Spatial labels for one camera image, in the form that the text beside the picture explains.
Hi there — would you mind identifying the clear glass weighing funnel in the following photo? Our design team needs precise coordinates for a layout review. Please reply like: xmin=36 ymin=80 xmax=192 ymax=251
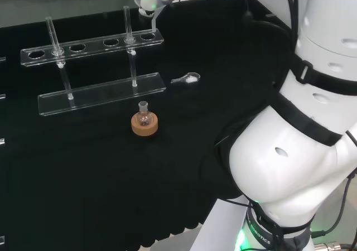
xmin=170 ymin=71 xmax=201 ymax=85

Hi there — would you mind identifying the black cable with plug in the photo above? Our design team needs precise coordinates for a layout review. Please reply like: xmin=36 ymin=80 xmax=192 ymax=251
xmin=241 ymin=0 xmax=297 ymax=42

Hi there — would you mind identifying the clear acrylic funnel stand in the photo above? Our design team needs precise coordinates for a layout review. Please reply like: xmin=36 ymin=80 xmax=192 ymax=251
xmin=20 ymin=6 xmax=167 ymax=117

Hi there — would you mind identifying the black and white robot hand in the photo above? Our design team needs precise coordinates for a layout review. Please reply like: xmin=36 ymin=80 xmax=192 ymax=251
xmin=136 ymin=0 xmax=171 ymax=17

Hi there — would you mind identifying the black bench cloth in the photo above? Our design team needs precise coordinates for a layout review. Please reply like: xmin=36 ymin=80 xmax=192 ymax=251
xmin=0 ymin=0 xmax=296 ymax=249

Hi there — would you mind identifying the black cable bundle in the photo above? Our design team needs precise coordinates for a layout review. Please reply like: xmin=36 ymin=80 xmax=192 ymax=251
xmin=282 ymin=0 xmax=301 ymax=38

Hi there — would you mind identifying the small round-bottom glass flask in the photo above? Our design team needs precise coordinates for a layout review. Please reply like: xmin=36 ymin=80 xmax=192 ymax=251
xmin=136 ymin=101 xmax=153 ymax=128

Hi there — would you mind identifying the brown cork ring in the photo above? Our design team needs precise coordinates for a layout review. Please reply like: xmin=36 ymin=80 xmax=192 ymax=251
xmin=131 ymin=112 xmax=160 ymax=137

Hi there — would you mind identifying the thin black cable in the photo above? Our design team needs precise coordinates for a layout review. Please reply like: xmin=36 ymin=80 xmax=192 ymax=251
xmin=311 ymin=131 xmax=357 ymax=238

